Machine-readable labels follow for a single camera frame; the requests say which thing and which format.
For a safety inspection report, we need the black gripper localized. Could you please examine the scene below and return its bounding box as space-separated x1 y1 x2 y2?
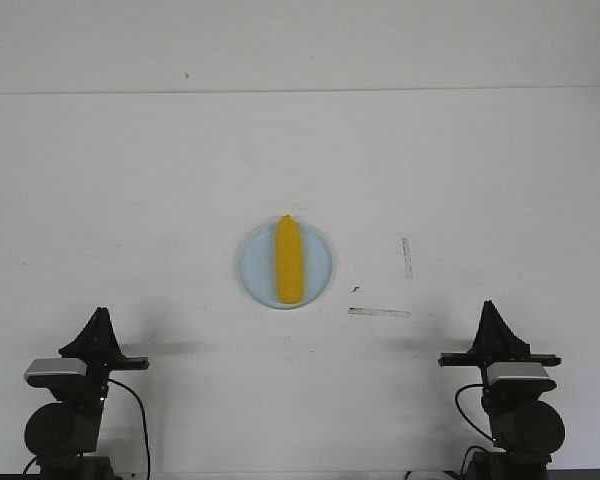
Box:
438 300 562 367
58 307 149 398

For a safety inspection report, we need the light blue round plate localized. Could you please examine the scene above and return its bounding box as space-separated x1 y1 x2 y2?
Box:
236 221 334 310

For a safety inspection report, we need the yellow corn cob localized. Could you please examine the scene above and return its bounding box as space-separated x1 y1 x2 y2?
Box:
274 215 304 304

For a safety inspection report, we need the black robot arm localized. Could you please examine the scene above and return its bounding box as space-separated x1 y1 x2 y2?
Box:
438 300 566 479
24 307 152 479

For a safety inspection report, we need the clear tape strip vertical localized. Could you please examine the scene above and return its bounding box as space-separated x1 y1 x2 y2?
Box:
401 237 413 279

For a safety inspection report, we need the clear tape strip horizontal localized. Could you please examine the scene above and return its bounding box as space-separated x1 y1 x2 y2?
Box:
347 307 411 318

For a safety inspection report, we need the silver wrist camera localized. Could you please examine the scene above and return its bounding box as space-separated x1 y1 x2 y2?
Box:
486 362 557 392
24 358 87 388

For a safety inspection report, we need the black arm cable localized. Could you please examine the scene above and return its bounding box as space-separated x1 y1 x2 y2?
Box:
106 378 151 479
453 383 496 444

